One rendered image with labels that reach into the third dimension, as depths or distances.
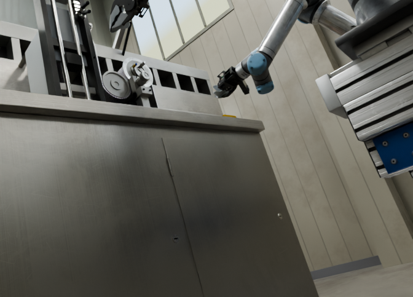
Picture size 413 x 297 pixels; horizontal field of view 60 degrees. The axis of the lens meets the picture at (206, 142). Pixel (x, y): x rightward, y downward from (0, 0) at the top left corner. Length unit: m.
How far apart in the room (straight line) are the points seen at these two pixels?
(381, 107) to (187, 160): 0.55
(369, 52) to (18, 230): 0.83
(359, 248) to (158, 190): 2.97
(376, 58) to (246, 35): 3.69
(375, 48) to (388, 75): 0.07
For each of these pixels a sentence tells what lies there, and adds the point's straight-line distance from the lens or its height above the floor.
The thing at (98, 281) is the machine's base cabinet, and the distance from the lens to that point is 0.84.
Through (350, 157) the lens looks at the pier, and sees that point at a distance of 3.42.
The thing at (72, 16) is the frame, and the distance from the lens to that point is 1.37.
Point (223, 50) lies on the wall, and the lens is 4.66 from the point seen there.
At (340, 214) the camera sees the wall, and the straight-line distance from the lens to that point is 3.76.
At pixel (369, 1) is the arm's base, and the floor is 0.88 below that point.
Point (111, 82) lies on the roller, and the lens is 1.44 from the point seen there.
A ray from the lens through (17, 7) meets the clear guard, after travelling 1.89.
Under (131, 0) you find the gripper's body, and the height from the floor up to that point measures 1.32.
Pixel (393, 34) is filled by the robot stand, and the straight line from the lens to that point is 0.90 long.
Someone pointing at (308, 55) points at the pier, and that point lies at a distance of 3.73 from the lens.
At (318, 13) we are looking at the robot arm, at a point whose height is 1.26.
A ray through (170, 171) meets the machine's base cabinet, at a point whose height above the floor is 0.71.
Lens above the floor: 0.44
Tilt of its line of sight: 18 degrees up
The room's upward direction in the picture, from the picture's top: 17 degrees counter-clockwise
